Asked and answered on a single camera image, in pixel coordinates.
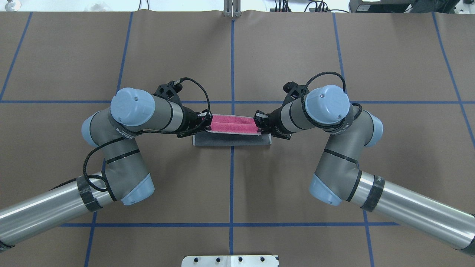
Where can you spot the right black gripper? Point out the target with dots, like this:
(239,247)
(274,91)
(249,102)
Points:
(274,121)

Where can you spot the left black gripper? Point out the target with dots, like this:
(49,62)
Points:
(190,119)

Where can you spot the pink and grey towel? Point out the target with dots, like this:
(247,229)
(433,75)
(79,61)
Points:
(231,130)

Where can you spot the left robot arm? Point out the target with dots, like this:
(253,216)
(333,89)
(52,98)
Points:
(125,178)

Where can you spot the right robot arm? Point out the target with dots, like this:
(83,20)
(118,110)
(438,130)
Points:
(338,177)

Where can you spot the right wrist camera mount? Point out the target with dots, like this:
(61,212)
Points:
(293,91)

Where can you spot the aluminium frame post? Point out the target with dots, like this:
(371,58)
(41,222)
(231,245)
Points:
(232,8)

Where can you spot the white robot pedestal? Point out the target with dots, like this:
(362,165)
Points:
(231,261)

